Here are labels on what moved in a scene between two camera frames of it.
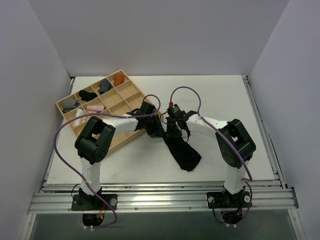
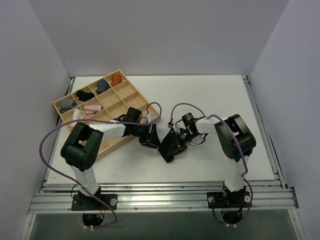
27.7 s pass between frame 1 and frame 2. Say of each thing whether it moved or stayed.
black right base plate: stayed
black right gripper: moved
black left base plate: stayed
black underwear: moved
